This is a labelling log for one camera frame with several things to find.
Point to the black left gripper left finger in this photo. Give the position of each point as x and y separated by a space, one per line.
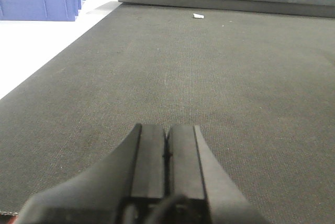
123 187

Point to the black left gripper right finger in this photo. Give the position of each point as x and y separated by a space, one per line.
194 172

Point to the dark conveyor belt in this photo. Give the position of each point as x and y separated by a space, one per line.
260 86

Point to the red conveyor end plate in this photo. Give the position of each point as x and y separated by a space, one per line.
8 217

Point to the white paper scrap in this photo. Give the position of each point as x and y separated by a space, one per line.
198 16

